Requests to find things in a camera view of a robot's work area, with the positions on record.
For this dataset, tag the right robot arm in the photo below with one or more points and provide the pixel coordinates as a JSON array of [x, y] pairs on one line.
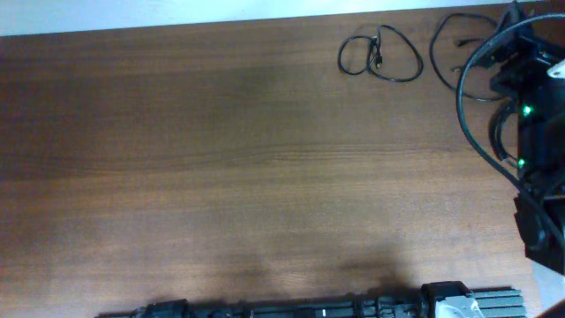
[[532, 75]]

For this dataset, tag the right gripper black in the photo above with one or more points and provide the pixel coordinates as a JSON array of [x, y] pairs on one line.
[[524, 51]]

